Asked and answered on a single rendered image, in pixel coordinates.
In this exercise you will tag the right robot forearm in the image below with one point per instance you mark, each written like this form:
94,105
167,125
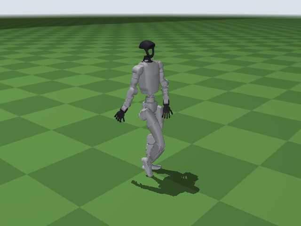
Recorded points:
128,100

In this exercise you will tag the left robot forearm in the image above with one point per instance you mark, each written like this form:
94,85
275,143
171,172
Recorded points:
165,94

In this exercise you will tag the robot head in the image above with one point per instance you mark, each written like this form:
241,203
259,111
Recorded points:
146,45

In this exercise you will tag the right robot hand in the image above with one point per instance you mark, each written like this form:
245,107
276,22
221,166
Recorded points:
120,115

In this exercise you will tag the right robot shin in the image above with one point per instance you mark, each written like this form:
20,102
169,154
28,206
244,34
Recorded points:
154,153

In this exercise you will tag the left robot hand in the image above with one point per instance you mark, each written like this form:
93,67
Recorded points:
166,110

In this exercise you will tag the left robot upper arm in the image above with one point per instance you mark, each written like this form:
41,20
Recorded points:
163,82

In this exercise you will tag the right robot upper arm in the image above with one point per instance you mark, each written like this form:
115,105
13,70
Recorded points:
136,72

